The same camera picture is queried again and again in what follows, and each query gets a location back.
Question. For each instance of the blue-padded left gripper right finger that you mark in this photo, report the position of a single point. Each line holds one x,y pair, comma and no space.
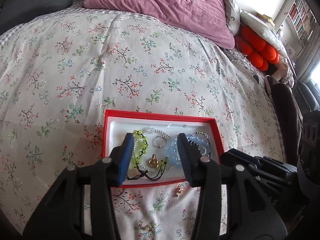
250,213

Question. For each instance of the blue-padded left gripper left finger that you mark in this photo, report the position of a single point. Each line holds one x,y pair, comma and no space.
60,213

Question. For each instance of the gold heart pendant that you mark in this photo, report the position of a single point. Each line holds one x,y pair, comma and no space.
153,162

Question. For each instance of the red jewelry box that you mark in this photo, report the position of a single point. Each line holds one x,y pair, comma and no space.
161,132

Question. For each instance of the small gold earring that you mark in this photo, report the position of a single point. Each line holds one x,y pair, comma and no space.
179,191

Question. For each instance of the gold charm earring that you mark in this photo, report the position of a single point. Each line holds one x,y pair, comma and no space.
149,227

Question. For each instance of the dark brown blanket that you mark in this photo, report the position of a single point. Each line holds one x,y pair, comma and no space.
288,115

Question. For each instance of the orange plush cushion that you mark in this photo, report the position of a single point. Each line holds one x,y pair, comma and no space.
259,52

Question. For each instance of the floral bed sheet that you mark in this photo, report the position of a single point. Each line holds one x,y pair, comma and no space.
62,71

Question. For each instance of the white bookshelf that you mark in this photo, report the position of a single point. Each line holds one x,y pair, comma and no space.
303,20

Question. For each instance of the white printed pillow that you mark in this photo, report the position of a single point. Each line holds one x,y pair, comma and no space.
232,11

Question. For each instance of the purple pillow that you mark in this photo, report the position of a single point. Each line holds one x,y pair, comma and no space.
204,17

